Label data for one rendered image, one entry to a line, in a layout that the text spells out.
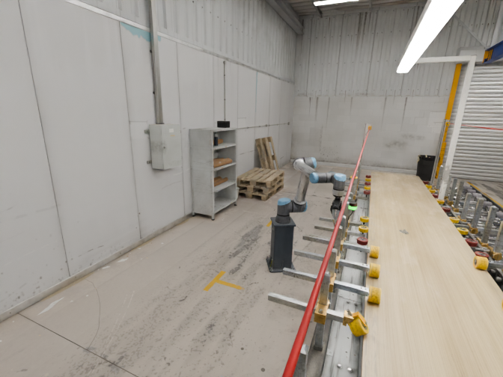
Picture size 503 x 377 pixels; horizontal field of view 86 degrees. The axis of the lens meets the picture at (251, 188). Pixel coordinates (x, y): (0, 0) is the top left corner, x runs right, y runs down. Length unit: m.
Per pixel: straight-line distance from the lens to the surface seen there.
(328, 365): 1.67
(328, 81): 10.33
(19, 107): 3.12
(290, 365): 0.27
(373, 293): 1.60
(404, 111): 10.15
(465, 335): 1.68
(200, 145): 4.58
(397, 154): 10.23
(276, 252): 3.30
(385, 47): 10.31
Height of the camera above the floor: 1.84
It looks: 16 degrees down
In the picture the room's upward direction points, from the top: 1 degrees clockwise
